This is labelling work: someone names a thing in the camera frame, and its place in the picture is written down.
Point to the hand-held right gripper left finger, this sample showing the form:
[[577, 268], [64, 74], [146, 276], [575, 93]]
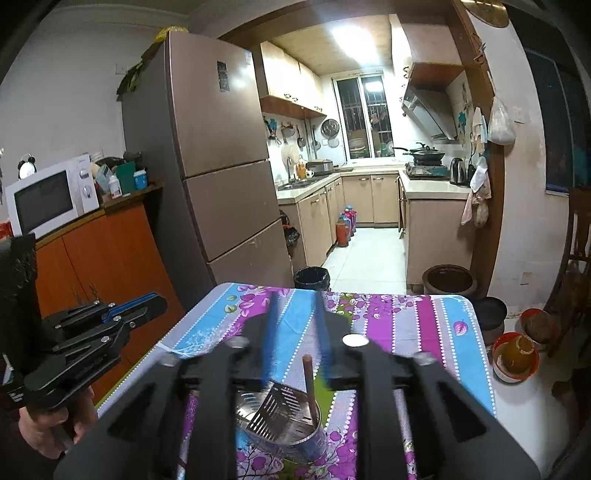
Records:
[[270, 332]]

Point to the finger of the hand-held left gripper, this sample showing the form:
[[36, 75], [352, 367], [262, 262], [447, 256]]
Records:
[[134, 307], [92, 344]]

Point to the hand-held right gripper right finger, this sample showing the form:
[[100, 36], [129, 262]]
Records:
[[323, 332]]

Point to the slotted steel spatula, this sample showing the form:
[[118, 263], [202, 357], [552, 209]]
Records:
[[277, 406]]

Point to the stainless steel pot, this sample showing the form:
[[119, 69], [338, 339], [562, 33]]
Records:
[[295, 443]]

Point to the person's left forearm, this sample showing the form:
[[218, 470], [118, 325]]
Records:
[[23, 461]]

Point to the person's left hand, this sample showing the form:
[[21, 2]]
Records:
[[46, 424]]

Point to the black trash bin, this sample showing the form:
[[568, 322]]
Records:
[[311, 278]]

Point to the orange wooden cabinet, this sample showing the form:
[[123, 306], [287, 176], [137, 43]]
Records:
[[106, 258]]

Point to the white microwave oven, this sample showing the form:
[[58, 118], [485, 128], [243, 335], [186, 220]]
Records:
[[41, 203]]

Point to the floral striped tablecloth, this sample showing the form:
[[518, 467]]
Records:
[[415, 332]]

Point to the red thermos flask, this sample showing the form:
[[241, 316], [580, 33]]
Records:
[[342, 233]]

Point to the beige sink base cabinets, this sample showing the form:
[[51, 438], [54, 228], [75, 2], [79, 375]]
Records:
[[316, 226]]

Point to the black alarm clock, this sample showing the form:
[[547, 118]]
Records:
[[27, 167]]

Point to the blue container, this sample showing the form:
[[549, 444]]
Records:
[[140, 180]]

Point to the green box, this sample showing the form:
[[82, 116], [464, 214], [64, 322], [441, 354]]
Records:
[[125, 177]]

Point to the brown ceramic jar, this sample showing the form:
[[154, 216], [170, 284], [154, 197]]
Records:
[[448, 279]]

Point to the beige window base cabinets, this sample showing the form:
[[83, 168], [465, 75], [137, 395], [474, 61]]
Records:
[[374, 198]]

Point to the beige stove base cabinets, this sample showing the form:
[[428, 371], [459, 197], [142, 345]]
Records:
[[438, 230]]

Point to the brown refrigerator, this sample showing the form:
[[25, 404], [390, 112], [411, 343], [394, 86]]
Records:
[[221, 161]]

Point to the gas stove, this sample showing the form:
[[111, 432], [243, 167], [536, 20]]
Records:
[[427, 171]]

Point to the red basin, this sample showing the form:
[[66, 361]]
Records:
[[512, 364]]

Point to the hanging cloth rags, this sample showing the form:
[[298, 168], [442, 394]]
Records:
[[478, 194]]

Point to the black wok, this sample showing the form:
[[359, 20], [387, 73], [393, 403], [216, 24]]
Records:
[[427, 152]]

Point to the steel electric kettle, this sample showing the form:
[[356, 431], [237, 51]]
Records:
[[458, 173]]

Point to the kitchen window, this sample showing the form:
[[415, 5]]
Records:
[[362, 115]]

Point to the range hood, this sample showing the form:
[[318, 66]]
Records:
[[429, 106]]

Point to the white plastic bag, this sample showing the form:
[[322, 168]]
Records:
[[501, 124]]

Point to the wooden chair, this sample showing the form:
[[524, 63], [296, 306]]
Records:
[[577, 230]]

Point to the yellow bag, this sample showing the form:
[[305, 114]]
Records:
[[171, 33]]

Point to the dark window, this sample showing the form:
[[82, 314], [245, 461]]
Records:
[[554, 120]]

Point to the round woven tray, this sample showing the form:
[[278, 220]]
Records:
[[491, 11]]

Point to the beige wall cabinets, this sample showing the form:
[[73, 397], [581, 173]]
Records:
[[286, 78]]

